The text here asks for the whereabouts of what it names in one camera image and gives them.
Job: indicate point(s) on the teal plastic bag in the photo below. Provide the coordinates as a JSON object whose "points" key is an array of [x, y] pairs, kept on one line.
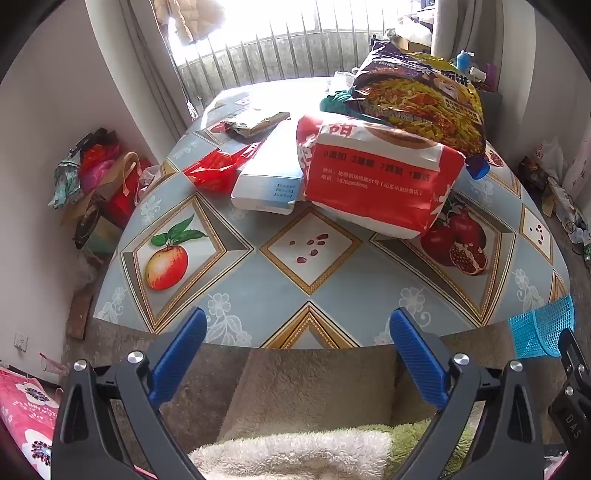
{"points": [[334, 102]]}

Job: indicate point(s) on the clear bottle blue label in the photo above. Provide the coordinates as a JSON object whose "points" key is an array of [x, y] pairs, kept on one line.
{"points": [[478, 168]]}

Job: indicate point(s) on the white cup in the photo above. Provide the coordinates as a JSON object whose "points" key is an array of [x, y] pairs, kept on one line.
{"points": [[478, 73]]}

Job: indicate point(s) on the blue mesh plastic basket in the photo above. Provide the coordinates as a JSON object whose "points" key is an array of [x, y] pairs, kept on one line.
{"points": [[540, 327]]}

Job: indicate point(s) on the beige curtain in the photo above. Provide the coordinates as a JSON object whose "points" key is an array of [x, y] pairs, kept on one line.
{"points": [[448, 27]]}

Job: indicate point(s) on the patterned green cloth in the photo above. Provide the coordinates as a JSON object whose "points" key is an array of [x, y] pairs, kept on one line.
{"points": [[64, 184]]}

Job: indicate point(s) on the pink floral cloth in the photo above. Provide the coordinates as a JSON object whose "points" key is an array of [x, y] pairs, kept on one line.
{"points": [[25, 415]]}

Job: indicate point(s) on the green fleece blanket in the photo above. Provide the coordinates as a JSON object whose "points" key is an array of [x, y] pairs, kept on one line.
{"points": [[406, 443]]}

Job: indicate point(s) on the grey curtain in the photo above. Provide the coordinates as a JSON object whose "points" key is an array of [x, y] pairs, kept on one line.
{"points": [[138, 69]]}

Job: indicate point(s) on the metal window railing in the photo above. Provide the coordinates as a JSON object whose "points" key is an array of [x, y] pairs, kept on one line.
{"points": [[277, 60]]}

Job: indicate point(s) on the white blue medicine box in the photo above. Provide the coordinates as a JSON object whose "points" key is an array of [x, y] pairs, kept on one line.
{"points": [[268, 170]]}

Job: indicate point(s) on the white fleece blanket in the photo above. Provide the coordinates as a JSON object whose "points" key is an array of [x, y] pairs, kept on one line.
{"points": [[295, 454]]}

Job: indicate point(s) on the pink floral paper roll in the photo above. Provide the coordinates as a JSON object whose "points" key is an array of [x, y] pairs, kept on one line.
{"points": [[579, 166]]}

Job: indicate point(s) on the purple instant noodle bag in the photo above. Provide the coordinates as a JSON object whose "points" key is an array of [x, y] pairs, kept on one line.
{"points": [[415, 92]]}

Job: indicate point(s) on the red pink bag bundle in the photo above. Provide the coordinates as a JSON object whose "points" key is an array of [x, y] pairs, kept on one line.
{"points": [[99, 161]]}

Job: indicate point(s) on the pink cup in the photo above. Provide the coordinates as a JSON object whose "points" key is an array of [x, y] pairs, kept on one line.
{"points": [[490, 76]]}

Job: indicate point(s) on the grey cabinet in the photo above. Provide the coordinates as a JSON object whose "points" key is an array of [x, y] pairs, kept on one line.
{"points": [[491, 113]]}

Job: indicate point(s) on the beige hanging jacket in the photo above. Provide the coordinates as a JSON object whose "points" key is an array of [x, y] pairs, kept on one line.
{"points": [[189, 18]]}

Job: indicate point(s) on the red white bread bag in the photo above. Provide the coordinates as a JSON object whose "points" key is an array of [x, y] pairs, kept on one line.
{"points": [[369, 184]]}

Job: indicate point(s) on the white wall outlet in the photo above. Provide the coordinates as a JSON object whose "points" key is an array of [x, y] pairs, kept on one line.
{"points": [[20, 341]]}

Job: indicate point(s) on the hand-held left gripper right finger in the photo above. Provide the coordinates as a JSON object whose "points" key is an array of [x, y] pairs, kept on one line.
{"points": [[418, 360]]}

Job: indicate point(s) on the red plastic bag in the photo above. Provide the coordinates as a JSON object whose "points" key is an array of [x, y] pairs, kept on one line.
{"points": [[212, 170]]}

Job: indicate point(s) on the brown snack wrapper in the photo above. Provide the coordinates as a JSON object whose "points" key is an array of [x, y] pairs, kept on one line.
{"points": [[251, 123]]}

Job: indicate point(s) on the kraft paper bag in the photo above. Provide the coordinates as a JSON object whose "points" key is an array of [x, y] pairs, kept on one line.
{"points": [[99, 194]]}

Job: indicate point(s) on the red gift bag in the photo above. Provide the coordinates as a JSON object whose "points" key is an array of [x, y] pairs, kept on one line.
{"points": [[127, 203]]}

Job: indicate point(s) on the white plastic bag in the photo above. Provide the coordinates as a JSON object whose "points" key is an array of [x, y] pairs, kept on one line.
{"points": [[550, 159]]}

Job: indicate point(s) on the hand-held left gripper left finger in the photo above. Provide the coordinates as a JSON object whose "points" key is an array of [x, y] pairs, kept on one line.
{"points": [[180, 355]]}

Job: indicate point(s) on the brown wooden board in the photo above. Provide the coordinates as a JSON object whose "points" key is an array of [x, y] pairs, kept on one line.
{"points": [[79, 316]]}

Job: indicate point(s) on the blue spray bottle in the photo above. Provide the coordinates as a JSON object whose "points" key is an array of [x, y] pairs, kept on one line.
{"points": [[464, 60]]}

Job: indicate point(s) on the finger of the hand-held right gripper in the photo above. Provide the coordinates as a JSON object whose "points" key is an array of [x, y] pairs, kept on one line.
{"points": [[575, 360]]}

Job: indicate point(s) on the beige fleece blanket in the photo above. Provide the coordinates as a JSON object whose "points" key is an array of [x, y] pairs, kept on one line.
{"points": [[314, 392]]}

